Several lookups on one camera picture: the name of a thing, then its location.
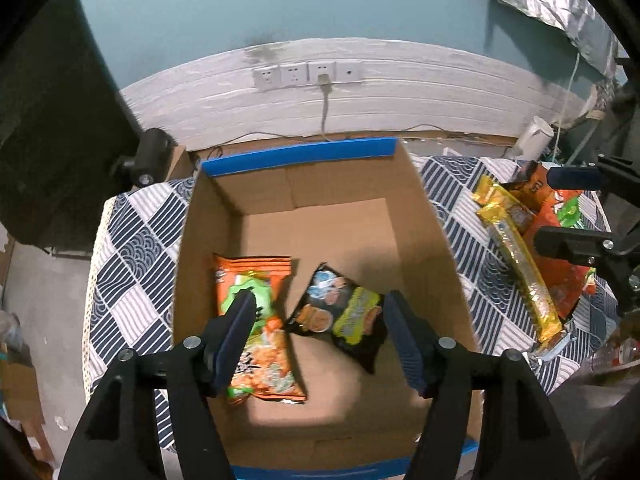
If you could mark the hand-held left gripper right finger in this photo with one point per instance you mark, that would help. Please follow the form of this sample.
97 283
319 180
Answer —
405 345

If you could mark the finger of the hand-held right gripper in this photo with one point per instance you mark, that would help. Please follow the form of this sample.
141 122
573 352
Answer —
565 246
572 177

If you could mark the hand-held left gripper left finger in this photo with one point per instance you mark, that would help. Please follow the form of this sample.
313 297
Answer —
235 345

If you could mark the orange snack packet green print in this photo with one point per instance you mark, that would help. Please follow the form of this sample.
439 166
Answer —
560 210

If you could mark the long yellow snack packet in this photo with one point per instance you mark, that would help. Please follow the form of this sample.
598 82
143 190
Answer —
530 275

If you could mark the orange and green snack packet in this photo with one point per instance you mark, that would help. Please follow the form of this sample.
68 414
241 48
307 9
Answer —
280 355

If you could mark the small black snack packet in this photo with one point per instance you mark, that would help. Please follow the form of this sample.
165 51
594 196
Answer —
330 310

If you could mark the cardboard box with blue tape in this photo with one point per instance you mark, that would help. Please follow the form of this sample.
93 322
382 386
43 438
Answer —
350 240

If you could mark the red-orange snack bag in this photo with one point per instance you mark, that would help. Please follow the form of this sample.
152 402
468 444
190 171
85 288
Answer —
570 285

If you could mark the brown snack packet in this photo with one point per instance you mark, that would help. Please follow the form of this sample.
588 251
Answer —
532 180

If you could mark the short yellow snack packet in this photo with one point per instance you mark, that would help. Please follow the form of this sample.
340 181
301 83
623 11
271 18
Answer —
492 192

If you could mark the navy and white patterned tablecloth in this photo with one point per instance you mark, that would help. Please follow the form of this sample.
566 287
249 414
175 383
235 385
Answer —
135 260

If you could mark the brown cardboard piece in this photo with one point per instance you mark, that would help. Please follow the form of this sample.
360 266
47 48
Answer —
181 162

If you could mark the black round knob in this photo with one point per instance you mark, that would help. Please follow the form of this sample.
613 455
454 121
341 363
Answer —
152 152

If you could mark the white wall socket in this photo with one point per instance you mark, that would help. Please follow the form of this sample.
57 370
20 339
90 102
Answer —
294 75
266 77
349 70
315 67

